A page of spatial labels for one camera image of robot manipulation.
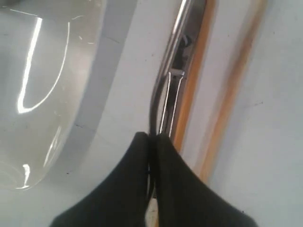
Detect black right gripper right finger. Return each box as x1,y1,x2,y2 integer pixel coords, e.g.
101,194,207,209
152,134,257,227

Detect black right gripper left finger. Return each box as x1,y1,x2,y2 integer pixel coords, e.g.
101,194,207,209
53,132,150,227

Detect wooden chopstick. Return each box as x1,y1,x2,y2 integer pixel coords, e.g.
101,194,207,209
195,0,268,184
172,0,216,152

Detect stainless steel table knife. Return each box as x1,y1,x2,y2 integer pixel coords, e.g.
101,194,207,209
149,0,207,138

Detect white square plate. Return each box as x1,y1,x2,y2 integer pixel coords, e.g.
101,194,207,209
0,0,137,190

